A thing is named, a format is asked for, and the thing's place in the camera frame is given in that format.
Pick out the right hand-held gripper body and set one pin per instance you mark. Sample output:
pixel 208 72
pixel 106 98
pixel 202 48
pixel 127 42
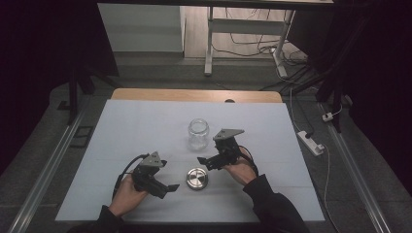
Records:
pixel 226 144

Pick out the small white adapter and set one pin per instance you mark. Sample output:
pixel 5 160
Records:
pixel 327 116

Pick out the white power strip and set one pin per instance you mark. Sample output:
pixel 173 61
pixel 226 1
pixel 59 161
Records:
pixel 310 142

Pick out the dark curtain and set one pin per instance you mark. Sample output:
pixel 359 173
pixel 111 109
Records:
pixel 382 81
pixel 39 64

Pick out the wooden table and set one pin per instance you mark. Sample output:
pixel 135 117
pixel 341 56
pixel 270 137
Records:
pixel 162 94

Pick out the metal floor rail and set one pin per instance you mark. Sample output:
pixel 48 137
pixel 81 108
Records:
pixel 48 171
pixel 356 168

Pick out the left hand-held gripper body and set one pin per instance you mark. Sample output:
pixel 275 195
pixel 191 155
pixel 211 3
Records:
pixel 147 173

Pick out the person's right hand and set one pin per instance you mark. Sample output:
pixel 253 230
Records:
pixel 241 171

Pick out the white desk frame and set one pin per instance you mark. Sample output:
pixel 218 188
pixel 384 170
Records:
pixel 246 26

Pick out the white foam board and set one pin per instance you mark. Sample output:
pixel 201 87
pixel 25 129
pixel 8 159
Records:
pixel 129 129

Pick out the clear glass jar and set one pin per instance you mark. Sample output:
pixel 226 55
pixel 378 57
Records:
pixel 198 135

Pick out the round metal jar lid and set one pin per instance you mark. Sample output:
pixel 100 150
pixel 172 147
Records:
pixel 196 178

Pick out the person's left hand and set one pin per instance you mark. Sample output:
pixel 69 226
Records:
pixel 126 197

